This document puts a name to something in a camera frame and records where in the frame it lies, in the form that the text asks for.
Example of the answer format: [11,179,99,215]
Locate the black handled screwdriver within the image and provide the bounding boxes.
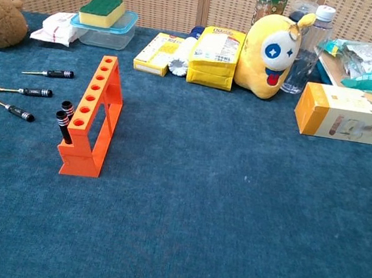
[0,98,38,123]
[0,81,54,101]
[59,99,77,120]
[51,109,78,146]
[21,63,76,83]

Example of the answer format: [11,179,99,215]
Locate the orange screwdriver rack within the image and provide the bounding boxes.
[52,49,132,183]

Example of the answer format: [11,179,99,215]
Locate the white bottle with blue cap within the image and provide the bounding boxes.
[166,22,205,79]

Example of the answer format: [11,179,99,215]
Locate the yellow biscuit bag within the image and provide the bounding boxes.
[184,23,247,92]

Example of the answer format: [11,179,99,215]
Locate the small yellow carton box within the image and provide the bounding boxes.
[131,28,186,80]

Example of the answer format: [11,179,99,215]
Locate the yellow plush toy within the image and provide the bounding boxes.
[231,1,317,106]

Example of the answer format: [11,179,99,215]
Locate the clear container with blue lid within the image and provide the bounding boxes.
[67,1,140,53]

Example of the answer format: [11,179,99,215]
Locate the yellow green sponge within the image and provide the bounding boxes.
[76,0,128,31]

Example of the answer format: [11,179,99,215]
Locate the clear water bottle white cap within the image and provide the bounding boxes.
[279,0,338,100]

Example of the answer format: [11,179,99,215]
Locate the green label tea bottle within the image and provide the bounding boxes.
[250,0,289,31]

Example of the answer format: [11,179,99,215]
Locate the orange white carton box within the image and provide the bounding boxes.
[290,77,372,146]

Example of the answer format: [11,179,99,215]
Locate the white pink wet wipes pack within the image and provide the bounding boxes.
[29,7,82,49]

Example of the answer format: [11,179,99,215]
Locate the clear lidded drink cup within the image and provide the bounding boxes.
[287,0,320,26]

